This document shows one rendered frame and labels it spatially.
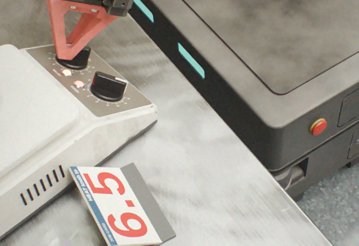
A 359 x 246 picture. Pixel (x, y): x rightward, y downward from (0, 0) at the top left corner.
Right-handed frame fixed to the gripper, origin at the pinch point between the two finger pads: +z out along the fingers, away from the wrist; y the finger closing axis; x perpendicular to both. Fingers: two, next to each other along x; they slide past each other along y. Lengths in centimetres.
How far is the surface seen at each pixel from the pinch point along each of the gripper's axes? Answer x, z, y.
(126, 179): 5.6, 6.8, 11.2
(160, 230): 7.4, 7.3, 17.3
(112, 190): 3.6, 6.5, 13.1
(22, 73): -4.7, 0.7, 4.3
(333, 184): 78, 45, -35
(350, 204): 79, 45, -29
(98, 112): 1.8, 1.2, 8.6
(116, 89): 4.0, 0.3, 5.8
